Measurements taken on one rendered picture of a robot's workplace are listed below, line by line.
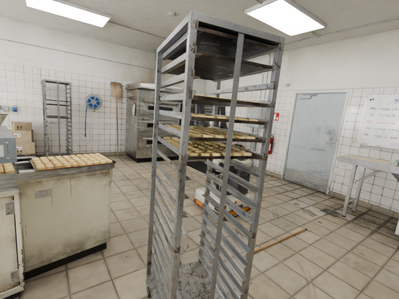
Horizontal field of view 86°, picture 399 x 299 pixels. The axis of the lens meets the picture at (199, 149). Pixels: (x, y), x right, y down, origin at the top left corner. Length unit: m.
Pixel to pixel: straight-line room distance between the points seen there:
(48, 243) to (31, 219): 0.26
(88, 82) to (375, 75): 6.09
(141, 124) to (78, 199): 3.66
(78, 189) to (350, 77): 4.68
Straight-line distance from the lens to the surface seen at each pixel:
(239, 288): 1.55
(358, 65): 5.01
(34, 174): 2.03
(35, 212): 2.12
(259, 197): 1.22
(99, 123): 6.35
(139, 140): 5.60
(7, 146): 1.76
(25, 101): 6.23
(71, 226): 2.25
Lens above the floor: 1.44
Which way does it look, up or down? 10 degrees down
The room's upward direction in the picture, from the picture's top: 5 degrees clockwise
